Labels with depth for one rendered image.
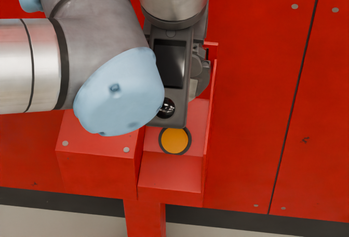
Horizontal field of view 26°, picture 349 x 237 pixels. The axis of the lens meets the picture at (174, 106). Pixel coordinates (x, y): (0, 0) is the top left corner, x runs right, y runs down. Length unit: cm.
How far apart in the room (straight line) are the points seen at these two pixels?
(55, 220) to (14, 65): 128
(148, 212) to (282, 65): 33
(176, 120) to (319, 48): 46
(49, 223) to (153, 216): 62
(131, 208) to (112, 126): 63
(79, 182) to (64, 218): 76
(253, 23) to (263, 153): 38
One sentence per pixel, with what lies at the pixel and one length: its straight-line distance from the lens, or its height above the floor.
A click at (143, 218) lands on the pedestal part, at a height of 50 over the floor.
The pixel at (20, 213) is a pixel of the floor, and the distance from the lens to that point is 186.
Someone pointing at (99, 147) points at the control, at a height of 78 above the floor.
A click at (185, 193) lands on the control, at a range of 106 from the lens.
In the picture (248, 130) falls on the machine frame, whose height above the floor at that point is 44.
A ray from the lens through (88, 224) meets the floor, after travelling 182.
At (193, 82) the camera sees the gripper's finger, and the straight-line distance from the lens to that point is 90.
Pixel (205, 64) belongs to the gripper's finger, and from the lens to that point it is 88.
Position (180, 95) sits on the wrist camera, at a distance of 81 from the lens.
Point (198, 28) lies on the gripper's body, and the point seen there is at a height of 98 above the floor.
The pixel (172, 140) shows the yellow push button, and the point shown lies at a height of 73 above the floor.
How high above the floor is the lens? 164
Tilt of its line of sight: 56 degrees down
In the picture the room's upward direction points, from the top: straight up
